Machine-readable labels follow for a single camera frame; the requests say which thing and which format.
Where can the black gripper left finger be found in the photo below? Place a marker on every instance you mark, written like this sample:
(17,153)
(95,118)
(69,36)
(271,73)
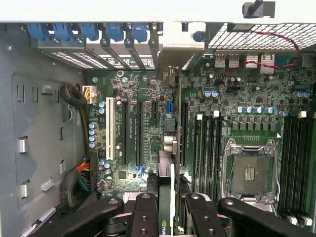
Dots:
(145,217)

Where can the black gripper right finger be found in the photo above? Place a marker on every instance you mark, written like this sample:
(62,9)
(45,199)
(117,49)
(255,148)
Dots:
(202,217)

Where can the CPU socket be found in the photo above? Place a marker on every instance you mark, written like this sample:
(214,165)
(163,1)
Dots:
(249,172)

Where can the long black expansion slot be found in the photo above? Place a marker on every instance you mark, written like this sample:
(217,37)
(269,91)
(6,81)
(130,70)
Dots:
(126,133)
(184,133)
(140,133)

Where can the white expansion slot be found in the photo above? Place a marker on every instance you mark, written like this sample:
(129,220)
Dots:
(110,128)

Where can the short black expansion slot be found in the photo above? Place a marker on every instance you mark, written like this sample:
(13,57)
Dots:
(154,111)

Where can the blue expansion slot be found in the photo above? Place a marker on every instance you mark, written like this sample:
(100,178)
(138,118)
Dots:
(169,108)

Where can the green motherboard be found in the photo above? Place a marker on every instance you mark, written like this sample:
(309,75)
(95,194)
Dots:
(247,98)

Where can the white power connector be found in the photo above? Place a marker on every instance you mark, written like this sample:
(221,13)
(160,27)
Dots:
(92,95)

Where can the open black PC case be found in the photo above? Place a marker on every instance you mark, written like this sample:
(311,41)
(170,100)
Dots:
(37,123)

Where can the blue slot cover clip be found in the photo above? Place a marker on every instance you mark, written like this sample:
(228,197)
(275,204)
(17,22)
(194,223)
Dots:
(160,27)
(38,32)
(140,32)
(198,36)
(63,32)
(114,32)
(89,32)

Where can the black case switch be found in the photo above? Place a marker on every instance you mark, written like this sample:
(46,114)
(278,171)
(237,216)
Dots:
(258,10)

